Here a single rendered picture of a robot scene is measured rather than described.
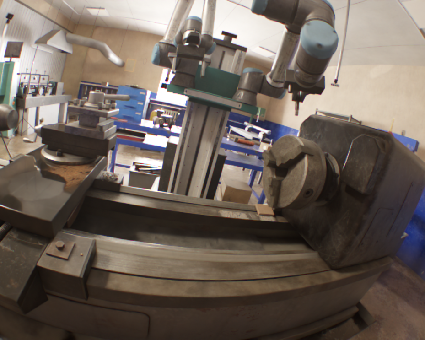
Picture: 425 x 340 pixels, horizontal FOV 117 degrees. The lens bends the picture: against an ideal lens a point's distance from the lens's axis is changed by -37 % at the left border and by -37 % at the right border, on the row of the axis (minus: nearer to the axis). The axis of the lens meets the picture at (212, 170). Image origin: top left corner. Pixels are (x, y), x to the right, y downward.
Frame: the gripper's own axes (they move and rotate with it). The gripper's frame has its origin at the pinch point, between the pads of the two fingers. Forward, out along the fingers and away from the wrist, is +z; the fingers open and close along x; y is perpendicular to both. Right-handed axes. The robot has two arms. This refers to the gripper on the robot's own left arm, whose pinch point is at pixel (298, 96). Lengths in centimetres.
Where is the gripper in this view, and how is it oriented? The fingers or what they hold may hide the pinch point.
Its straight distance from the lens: 79.5
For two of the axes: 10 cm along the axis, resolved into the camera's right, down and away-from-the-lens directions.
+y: -1.8, 9.8, -0.8
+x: 9.6, 1.6, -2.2
